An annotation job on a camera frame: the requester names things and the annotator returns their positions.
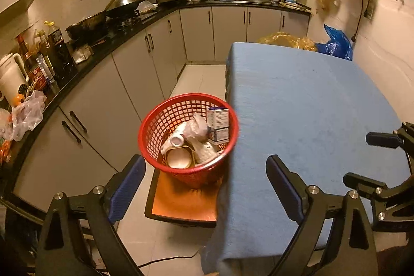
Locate blue tablecloth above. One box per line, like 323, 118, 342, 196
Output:
201, 42, 414, 276

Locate small blue white box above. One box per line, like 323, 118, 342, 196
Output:
207, 107, 230, 129
208, 127, 231, 145

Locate wooden handle wok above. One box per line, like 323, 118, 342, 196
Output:
65, 0, 125, 40

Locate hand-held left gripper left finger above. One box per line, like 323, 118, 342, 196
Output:
35, 154, 147, 276

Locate clear plastic bag red print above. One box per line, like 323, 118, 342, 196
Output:
184, 114, 209, 141

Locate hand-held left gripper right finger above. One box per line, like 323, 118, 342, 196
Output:
266, 154, 379, 276

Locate crumpled plastic bag on counter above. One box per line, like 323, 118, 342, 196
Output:
11, 89, 48, 142

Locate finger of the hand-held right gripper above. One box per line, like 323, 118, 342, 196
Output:
343, 172, 414, 221
365, 122, 414, 167

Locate bag of oranges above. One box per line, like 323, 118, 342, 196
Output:
0, 108, 13, 167

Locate black floor cable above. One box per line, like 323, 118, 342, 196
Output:
137, 248, 203, 267

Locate orange black stool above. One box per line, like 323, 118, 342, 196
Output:
144, 166, 224, 229

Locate lidded metal wok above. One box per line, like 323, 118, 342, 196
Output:
104, 0, 147, 18

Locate black kitchen countertop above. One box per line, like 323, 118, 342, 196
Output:
0, 0, 313, 196

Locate black gas stove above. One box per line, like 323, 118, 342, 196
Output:
97, 12, 152, 37

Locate red plastic mesh basket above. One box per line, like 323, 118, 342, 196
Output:
138, 93, 239, 190

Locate blue plastic bag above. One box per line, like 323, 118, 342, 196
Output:
315, 24, 354, 61

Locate black power cable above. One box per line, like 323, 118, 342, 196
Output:
350, 0, 372, 44

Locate white electric kettle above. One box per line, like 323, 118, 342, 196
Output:
0, 53, 30, 108

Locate yellow plastic bag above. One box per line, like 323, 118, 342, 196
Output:
258, 32, 318, 52

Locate cluster of sauce bottles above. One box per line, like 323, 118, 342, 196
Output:
16, 20, 79, 92

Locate white plastic bottle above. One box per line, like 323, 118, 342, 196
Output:
161, 122, 189, 154

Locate grey kitchen base cabinets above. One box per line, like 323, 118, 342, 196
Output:
13, 4, 311, 215

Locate small clear plastic packet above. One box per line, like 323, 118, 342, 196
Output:
72, 44, 95, 64

